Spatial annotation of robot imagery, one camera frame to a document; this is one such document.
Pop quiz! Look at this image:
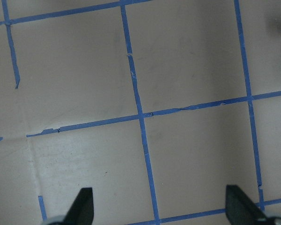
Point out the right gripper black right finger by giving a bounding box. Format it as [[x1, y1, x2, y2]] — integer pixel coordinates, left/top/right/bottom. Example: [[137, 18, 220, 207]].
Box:
[[225, 185, 267, 225]]

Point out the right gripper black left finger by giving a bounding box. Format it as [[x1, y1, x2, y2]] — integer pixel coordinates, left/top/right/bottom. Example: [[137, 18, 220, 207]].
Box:
[[62, 187, 94, 225]]

